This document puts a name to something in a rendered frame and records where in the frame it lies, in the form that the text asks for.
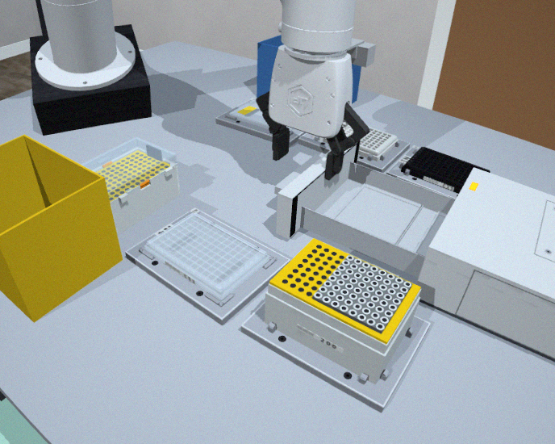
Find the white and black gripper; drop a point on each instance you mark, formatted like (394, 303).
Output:
(300, 97)

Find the yellow open-top bin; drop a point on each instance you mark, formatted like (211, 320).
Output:
(51, 249)

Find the blue open-top bin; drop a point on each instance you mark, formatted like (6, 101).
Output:
(266, 54)

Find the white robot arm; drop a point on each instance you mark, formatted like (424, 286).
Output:
(87, 54)

